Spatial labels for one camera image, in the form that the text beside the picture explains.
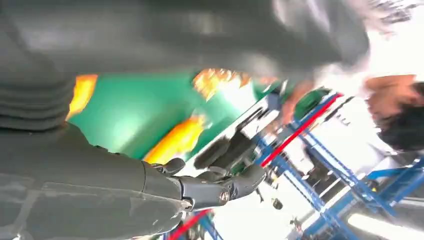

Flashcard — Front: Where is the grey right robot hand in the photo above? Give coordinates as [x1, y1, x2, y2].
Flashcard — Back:
[0, 122, 267, 240]

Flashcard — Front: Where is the yellow plastic sheet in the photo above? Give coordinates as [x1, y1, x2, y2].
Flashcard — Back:
[65, 74, 99, 121]

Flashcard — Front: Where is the black box device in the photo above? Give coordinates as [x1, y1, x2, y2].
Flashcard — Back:
[193, 132, 258, 173]

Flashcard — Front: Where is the white table with devices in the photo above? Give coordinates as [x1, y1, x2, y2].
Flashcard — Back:
[180, 94, 286, 176]

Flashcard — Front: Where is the red bar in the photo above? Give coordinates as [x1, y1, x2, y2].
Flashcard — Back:
[260, 93, 344, 168]

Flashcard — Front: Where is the person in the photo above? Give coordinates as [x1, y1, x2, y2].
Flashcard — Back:
[278, 0, 424, 157]

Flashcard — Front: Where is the blue metal frame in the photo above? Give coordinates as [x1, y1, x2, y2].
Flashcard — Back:
[198, 92, 424, 240]

